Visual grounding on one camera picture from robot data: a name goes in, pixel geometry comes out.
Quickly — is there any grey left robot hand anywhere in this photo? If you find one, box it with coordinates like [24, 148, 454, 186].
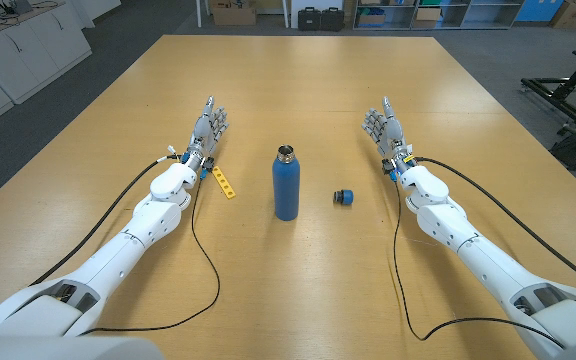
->
[186, 95, 230, 170]

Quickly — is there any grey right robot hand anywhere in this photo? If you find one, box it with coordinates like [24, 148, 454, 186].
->
[361, 96, 415, 174]

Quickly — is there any blue metal bottle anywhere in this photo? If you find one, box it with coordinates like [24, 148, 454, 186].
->
[271, 144, 301, 222]

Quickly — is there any yellow ruler with holes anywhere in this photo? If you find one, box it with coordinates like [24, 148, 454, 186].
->
[211, 165, 237, 200]

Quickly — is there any large cardboard box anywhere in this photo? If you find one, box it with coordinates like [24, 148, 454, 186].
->
[211, 0, 258, 27]

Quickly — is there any small cardboard box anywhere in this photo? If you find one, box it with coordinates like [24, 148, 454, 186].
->
[412, 7, 443, 29]

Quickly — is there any black hard case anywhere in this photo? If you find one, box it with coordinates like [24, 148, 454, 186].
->
[320, 6, 346, 33]
[297, 6, 322, 32]

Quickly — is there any white board panel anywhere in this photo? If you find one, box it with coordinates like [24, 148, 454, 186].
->
[290, 0, 347, 30]

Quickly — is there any grey shelf unit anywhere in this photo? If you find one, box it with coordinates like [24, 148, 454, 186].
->
[352, 0, 524, 31]

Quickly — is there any long white cabinet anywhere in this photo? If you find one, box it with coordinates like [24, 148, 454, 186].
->
[0, 0, 93, 105]

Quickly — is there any blue panel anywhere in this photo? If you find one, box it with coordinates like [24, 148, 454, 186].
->
[515, 0, 553, 23]

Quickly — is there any grey laptop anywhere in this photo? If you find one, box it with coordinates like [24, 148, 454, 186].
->
[0, 0, 34, 15]

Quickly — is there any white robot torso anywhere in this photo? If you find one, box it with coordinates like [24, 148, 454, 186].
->
[0, 333, 576, 360]

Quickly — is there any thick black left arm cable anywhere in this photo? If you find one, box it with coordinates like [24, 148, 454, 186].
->
[27, 154, 183, 287]

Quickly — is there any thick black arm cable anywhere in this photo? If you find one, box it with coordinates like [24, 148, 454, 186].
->
[27, 154, 183, 287]
[414, 156, 576, 299]

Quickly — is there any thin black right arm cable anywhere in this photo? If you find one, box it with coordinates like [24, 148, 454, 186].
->
[391, 174, 567, 349]

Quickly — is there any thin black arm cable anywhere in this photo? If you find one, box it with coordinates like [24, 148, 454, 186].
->
[391, 174, 567, 349]
[80, 172, 222, 335]

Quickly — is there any white table frame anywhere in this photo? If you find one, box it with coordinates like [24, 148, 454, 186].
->
[196, 0, 291, 29]

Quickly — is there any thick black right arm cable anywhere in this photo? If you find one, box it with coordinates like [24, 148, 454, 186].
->
[414, 156, 576, 299]

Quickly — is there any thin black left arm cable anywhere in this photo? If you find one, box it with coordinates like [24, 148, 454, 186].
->
[80, 172, 222, 335]

